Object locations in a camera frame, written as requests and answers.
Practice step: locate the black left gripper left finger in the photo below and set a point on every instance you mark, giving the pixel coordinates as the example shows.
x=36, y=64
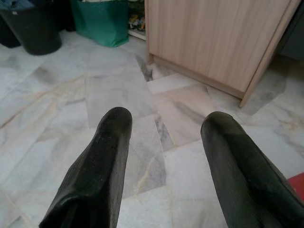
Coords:
x=95, y=171

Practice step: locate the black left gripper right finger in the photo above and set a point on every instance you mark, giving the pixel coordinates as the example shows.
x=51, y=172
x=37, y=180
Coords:
x=242, y=175

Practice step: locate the red plastic stool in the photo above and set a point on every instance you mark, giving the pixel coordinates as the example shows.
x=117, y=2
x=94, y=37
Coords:
x=297, y=185

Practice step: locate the light wooden cabinet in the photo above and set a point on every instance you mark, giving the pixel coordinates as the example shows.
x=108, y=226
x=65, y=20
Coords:
x=209, y=35

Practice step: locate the green fabric bag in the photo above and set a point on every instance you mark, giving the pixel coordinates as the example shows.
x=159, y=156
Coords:
x=102, y=23

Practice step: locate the black plastic bucket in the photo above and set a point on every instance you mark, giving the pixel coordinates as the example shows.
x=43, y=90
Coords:
x=40, y=33

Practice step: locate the dark grey furniture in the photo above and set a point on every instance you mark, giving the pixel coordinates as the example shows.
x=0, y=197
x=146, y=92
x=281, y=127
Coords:
x=293, y=35

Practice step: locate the cluttered white shelf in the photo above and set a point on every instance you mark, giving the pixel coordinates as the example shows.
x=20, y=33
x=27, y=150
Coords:
x=136, y=19

